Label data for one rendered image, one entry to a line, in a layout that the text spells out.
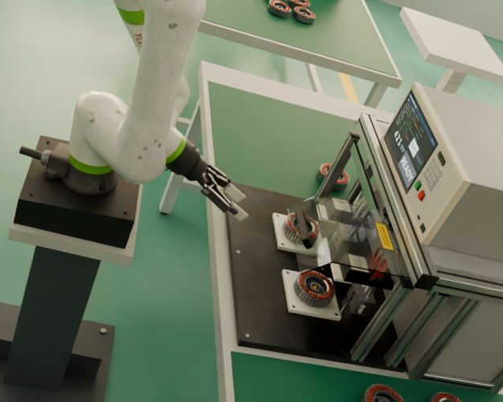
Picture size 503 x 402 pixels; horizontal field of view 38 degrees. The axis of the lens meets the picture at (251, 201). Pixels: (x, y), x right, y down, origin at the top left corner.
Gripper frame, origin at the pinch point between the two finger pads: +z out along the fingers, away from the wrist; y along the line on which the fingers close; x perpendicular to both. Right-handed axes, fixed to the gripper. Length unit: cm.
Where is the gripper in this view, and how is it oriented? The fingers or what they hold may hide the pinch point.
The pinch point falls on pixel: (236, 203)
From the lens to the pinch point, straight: 208.3
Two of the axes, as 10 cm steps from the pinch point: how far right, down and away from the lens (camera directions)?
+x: 7.7, -5.4, -3.6
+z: 6.4, 5.5, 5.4
